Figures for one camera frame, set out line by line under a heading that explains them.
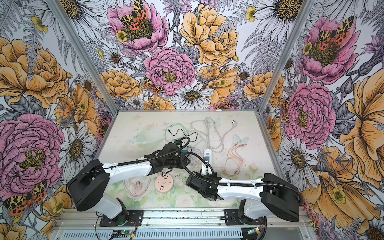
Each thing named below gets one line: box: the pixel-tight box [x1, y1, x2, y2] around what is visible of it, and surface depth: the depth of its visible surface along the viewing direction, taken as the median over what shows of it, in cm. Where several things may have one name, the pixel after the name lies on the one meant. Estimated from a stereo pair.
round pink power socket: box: [155, 173, 174, 194], surface depth 85 cm
